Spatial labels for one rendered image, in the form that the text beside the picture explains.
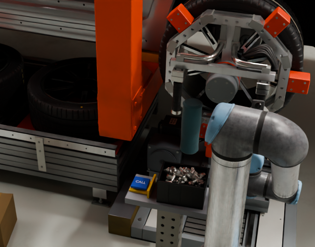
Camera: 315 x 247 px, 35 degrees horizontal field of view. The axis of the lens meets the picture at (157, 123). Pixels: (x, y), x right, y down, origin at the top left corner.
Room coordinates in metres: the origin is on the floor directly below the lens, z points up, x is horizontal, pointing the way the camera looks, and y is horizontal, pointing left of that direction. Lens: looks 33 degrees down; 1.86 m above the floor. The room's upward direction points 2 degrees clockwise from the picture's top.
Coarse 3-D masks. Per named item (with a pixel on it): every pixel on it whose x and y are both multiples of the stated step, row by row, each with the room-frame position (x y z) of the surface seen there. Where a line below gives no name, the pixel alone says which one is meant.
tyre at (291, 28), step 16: (192, 0) 2.17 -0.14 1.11; (208, 0) 2.08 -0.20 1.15; (224, 0) 2.06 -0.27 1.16; (240, 0) 2.05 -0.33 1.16; (256, 0) 2.04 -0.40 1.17; (272, 0) 2.12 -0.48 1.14; (176, 32) 2.11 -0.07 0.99; (288, 32) 2.00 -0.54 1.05; (160, 48) 2.13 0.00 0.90; (288, 48) 1.99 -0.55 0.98; (160, 64) 2.13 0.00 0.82; (288, 96) 1.98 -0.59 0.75
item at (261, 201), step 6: (264, 162) 2.28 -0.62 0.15; (270, 162) 2.27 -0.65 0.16; (264, 168) 2.19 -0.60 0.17; (270, 168) 2.19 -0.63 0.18; (246, 198) 1.95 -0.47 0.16; (252, 198) 1.94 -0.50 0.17; (258, 198) 1.97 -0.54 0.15; (264, 198) 1.97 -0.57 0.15; (246, 204) 1.95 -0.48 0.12; (252, 204) 1.94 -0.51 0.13; (258, 204) 1.93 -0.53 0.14; (264, 204) 1.93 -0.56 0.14; (258, 210) 1.93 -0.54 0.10; (264, 210) 1.92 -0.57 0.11
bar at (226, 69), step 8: (176, 64) 1.83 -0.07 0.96; (184, 64) 1.82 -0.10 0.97; (192, 64) 1.81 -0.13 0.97; (200, 64) 1.81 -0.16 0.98; (208, 64) 1.81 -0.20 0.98; (216, 64) 1.81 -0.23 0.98; (216, 72) 1.79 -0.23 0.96; (224, 72) 1.78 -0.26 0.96; (232, 72) 1.77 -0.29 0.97; (240, 72) 1.77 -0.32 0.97; (248, 72) 1.76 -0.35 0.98; (256, 72) 1.75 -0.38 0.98; (272, 72) 1.76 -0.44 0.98; (272, 80) 1.74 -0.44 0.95
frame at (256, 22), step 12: (204, 12) 2.04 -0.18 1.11; (216, 12) 2.03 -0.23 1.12; (228, 12) 2.02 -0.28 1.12; (192, 24) 2.01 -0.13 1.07; (204, 24) 1.99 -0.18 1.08; (216, 24) 1.98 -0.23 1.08; (228, 24) 1.97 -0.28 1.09; (240, 24) 1.96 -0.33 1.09; (252, 24) 1.95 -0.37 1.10; (180, 36) 2.02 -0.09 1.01; (264, 36) 1.94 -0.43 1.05; (276, 36) 1.97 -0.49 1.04; (168, 48) 2.03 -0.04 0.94; (276, 48) 1.93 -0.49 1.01; (168, 60) 2.03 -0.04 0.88; (288, 60) 1.91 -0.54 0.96; (168, 72) 2.03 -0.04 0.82; (288, 72) 1.91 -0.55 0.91; (168, 84) 2.03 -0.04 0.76; (276, 96) 1.92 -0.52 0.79; (276, 108) 1.91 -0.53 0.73; (204, 120) 2.00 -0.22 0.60
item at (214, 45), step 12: (252, 36) 2.05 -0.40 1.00; (180, 48) 2.15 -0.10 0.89; (192, 48) 2.12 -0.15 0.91; (240, 48) 2.06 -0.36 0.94; (216, 60) 2.13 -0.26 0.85; (252, 60) 2.05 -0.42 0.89; (192, 72) 2.12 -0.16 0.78; (204, 72) 2.10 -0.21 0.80; (192, 84) 2.18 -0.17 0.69; (204, 84) 2.25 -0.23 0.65; (240, 84) 2.06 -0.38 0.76; (276, 84) 2.02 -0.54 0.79; (192, 96) 2.09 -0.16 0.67; (204, 96) 2.15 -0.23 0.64; (240, 96) 2.19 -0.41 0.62; (252, 96) 2.06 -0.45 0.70
